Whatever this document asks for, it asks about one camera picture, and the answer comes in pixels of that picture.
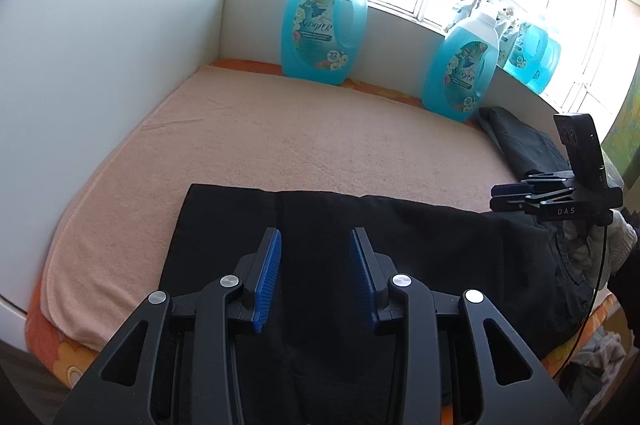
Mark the person's right forearm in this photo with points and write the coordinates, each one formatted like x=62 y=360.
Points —
x=627 y=300

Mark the pink blanket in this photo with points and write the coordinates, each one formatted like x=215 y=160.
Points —
x=250 y=130

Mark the blue detergent bottle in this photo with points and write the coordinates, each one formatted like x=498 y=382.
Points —
x=549 y=65
x=525 y=50
x=460 y=70
x=320 y=30

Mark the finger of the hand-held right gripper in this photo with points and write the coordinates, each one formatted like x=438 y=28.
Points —
x=505 y=190
x=505 y=205

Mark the person's right hand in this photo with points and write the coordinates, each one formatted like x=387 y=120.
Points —
x=617 y=240

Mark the folded dark clothes pile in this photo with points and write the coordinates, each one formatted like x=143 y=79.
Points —
x=525 y=145

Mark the black pants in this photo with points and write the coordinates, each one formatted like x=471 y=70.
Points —
x=325 y=215

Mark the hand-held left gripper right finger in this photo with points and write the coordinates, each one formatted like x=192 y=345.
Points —
x=362 y=275

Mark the grey clothes heap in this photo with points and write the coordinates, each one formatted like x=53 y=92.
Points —
x=600 y=355

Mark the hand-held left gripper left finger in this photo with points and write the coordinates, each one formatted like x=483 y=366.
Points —
x=267 y=275

